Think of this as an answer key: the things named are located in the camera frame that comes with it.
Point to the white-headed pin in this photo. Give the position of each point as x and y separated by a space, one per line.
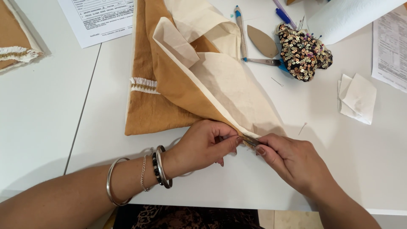
302 128

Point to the sequined pincushion with pins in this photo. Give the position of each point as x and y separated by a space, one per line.
300 54

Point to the purple pen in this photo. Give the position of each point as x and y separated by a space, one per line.
284 14

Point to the blue-tipped wrapped pen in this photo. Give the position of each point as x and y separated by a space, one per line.
241 31

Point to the person's right hand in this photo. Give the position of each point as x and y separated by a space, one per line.
295 162

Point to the small metal sewing tool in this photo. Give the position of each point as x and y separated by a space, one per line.
249 140

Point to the tan fabric piece with fringe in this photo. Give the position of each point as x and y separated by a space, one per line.
12 35

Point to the narrow silver bangle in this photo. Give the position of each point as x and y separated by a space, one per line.
161 168

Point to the cream fabric scraps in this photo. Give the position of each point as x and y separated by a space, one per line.
357 98

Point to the printed paper form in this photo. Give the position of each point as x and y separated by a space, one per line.
98 19

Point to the wide silver bangle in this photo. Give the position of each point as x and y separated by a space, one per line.
109 187

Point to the leopard print clothing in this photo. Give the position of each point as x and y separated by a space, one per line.
187 218

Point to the printed paper sheet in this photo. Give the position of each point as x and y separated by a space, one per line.
391 51

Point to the person's left hand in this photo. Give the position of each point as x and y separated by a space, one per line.
194 149

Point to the plain metal pin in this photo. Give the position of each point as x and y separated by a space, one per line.
277 82

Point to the tan and cream fabric piece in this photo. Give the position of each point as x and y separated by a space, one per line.
178 79

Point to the white paper towel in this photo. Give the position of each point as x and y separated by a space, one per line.
346 17

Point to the brown cardboard leaf template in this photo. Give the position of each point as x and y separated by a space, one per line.
262 41

